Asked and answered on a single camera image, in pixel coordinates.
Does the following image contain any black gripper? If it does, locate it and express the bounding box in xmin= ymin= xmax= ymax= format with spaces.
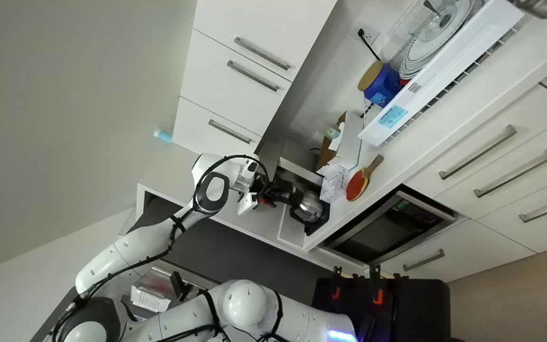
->
xmin=256 ymin=174 xmax=305 ymax=207

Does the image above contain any white drawer below oven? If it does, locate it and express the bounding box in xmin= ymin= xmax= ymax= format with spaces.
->
xmin=376 ymin=216 xmax=535 ymax=284

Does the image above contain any coffee carafe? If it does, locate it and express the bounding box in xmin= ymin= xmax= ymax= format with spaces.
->
xmin=294 ymin=188 xmax=326 ymax=224

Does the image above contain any black steel coffee machine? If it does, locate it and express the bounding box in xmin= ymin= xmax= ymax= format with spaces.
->
xmin=277 ymin=157 xmax=334 ymax=237

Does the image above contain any white printed paper sheet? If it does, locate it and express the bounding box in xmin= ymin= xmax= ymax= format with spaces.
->
xmin=317 ymin=159 xmax=351 ymax=205

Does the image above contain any brown cardboard piece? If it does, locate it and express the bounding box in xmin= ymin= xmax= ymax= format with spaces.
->
xmin=315 ymin=112 xmax=349 ymax=170

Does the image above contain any red table tennis paddle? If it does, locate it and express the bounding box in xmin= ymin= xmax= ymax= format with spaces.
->
xmin=343 ymin=153 xmax=385 ymax=203

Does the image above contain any black built-in oven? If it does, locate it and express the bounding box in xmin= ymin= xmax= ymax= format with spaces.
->
xmin=319 ymin=186 xmax=459 ymax=265

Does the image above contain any blue container with cork lid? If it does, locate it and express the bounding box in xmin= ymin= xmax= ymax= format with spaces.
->
xmin=355 ymin=58 xmax=402 ymax=108

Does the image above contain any black case with orange latches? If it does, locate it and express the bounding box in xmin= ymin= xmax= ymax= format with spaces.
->
xmin=309 ymin=264 xmax=454 ymax=342

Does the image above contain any white pink box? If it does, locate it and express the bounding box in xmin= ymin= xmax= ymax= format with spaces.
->
xmin=129 ymin=279 xmax=174 ymax=315

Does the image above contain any white plate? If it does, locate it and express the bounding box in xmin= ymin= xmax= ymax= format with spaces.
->
xmin=402 ymin=11 xmax=478 ymax=81

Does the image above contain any white dish drainer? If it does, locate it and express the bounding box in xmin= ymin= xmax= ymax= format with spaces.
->
xmin=355 ymin=0 xmax=528 ymax=148

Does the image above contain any clear glass bowl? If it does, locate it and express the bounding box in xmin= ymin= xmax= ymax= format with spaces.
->
xmin=419 ymin=0 xmax=486 ymax=39

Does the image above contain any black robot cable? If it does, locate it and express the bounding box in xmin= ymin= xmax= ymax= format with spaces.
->
xmin=51 ymin=151 xmax=288 ymax=342

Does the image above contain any wall outlet with black plug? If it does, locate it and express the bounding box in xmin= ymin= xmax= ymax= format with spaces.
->
xmin=355 ymin=26 xmax=381 ymax=64

